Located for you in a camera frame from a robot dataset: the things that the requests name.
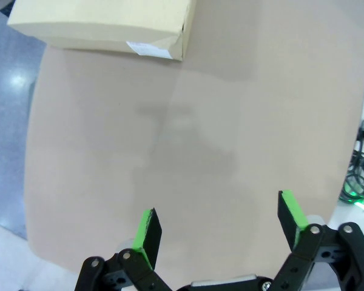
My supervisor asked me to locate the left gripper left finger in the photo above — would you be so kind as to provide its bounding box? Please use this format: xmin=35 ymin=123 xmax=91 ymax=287
xmin=75 ymin=207 xmax=171 ymax=291

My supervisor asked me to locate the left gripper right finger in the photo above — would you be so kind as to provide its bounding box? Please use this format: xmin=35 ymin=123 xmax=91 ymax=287
xmin=272 ymin=189 xmax=364 ymax=291

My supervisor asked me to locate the tan cardboard shoe box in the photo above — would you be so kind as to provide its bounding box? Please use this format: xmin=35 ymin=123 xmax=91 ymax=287
xmin=6 ymin=0 xmax=198 ymax=62

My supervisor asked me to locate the black cable bundle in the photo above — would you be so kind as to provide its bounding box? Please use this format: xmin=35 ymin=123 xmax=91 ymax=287
xmin=340 ymin=141 xmax=364 ymax=207

